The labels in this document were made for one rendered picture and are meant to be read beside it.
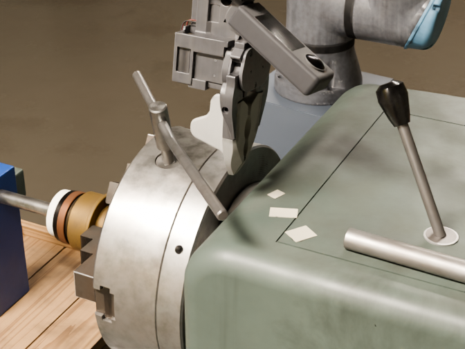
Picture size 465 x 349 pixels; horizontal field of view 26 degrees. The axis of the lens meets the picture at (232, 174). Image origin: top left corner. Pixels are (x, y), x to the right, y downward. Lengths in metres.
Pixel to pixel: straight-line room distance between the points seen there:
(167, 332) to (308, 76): 0.38
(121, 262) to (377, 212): 0.32
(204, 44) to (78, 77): 3.48
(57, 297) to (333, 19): 0.62
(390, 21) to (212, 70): 0.59
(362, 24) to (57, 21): 3.64
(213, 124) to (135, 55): 3.65
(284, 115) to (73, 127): 2.45
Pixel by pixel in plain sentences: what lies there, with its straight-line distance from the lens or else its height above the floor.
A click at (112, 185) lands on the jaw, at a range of 1.38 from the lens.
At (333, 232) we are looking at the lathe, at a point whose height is 1.25.
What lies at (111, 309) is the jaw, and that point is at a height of 1.07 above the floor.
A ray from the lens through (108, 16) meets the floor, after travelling 5.19.
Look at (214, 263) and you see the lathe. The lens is 1.04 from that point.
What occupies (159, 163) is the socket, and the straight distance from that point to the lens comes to 1.24.
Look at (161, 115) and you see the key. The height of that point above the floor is 1.31.
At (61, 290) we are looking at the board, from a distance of 1.62.
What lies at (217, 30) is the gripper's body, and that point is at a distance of 1.05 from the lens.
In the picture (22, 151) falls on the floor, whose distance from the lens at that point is 3.93.
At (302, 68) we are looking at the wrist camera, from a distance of 1.00.
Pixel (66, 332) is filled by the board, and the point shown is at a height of 0.88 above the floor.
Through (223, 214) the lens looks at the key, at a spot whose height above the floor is 1.30.
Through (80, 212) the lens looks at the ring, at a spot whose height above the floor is 1.11.
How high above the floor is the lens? 1.83
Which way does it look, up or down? 30 degrees down
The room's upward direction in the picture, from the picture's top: straight up
